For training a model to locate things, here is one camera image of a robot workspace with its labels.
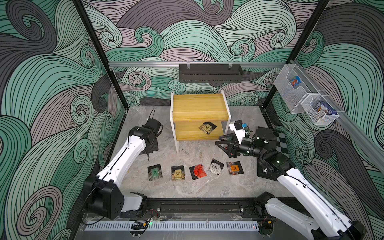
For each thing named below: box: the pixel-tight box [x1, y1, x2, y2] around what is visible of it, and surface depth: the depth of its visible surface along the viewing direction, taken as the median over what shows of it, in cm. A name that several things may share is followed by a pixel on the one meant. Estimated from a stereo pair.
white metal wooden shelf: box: [170, 90, 232, 154], surface depth 78 cm
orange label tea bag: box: [226, 161, 245, 175], surface depth 89 cm
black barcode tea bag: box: [147, 164, 163, 181], surface depth 87 cm
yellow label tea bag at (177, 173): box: [171, 165, 186, 182], surface depth 87 cm
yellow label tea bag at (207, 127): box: [198, 121, 217, 135], surface depth 89 cm
